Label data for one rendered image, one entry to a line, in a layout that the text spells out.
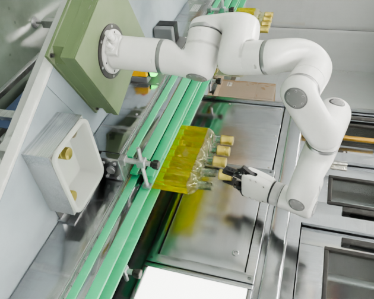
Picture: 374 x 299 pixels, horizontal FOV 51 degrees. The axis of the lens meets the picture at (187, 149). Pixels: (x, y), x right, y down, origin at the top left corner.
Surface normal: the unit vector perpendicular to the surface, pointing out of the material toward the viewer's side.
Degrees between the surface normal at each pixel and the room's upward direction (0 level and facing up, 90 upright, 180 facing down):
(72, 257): 90
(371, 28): 90
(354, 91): 90
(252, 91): 81
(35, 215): 0
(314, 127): 100
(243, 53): 108
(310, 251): 90
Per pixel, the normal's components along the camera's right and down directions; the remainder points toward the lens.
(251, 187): -0.57, 0.57
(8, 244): 0.95, 0.13
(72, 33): -0.21, -0.38
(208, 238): -0.09, -0.73
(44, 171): -0.29, 0.67
